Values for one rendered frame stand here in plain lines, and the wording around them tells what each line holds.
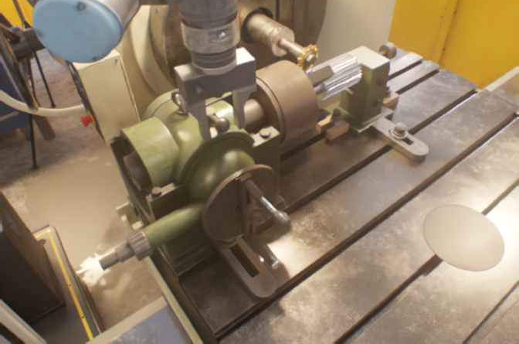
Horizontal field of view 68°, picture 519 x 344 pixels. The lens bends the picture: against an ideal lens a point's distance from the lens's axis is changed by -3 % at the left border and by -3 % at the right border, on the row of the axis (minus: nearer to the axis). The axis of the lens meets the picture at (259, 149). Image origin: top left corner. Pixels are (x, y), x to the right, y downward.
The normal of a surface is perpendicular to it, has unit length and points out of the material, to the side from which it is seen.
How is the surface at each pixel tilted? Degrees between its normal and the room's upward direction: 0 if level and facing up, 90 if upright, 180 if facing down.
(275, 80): 13
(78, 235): 0
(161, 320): 0
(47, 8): 95
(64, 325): 0
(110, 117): 90
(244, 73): 90
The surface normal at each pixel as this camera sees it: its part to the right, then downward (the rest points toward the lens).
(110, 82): 0.59, 0.55
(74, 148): -0.03, -0.72
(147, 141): 0.14, -0.54
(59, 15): 0.00, 0.75
